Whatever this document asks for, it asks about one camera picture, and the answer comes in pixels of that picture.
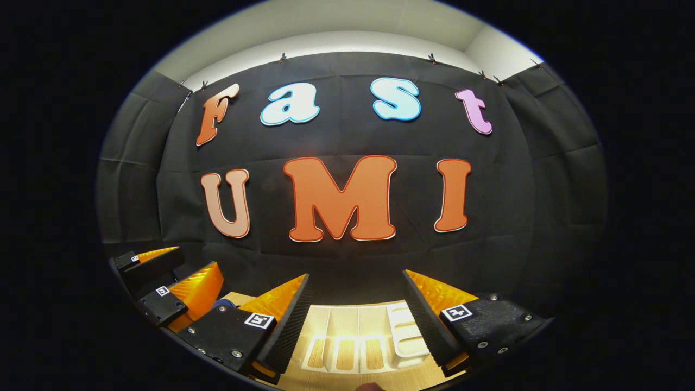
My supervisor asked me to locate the black backdrop cloth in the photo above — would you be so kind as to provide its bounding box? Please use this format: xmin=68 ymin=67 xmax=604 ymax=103
xmin=97 ymin=52 xmax=608 ymax=307

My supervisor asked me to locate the cream plastic bookshelf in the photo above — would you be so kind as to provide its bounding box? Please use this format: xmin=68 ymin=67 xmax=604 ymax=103
xmin=296 ymin=301 xmax=435 ymax=374

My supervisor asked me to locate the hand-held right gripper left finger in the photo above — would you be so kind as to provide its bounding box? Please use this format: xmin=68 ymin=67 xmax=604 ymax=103
xmin=176 ymin=273 xmax=313 ymax=385

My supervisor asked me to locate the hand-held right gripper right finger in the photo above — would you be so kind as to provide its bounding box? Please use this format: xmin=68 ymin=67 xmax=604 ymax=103
xmin=402 ymin=269 xmax=549 ymax=377

